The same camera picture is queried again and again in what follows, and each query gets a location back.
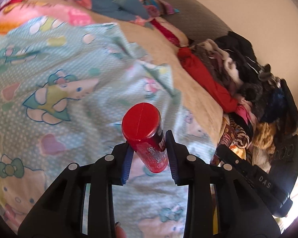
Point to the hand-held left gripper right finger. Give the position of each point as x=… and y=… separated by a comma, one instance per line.
x=171, y=158

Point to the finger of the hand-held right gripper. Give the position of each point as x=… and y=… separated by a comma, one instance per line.
x=241, y=162

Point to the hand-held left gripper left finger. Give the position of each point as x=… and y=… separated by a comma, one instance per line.
x=128, y=166

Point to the brown snack packet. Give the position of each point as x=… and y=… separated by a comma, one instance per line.
x=228, y=136

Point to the red snack can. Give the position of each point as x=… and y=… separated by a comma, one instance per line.
x=141, y=121

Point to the person's left hand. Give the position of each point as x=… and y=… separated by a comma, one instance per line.
x=120, y=231

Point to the bed with beige sheet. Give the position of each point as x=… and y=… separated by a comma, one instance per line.
x=188, y=99

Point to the pile of clothes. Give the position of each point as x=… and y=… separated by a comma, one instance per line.
x=263, y=96

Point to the red garment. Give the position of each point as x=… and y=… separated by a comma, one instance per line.
x=208, y=79

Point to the red and cream pillow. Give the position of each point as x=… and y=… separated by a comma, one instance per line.
x=171, y=36

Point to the light blue cartoon blanket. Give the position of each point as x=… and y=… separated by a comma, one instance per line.
x=64, y=54

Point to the grey padded headboard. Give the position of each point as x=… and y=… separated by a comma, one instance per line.
x=196, y=12

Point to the striped colourful pillow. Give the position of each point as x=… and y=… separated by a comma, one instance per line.
x=164, y=7

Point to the blue floral quilt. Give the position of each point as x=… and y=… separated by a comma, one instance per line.
x=106, y=0

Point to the pink cartoon blanket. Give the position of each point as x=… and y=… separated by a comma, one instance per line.
x=52, y=10

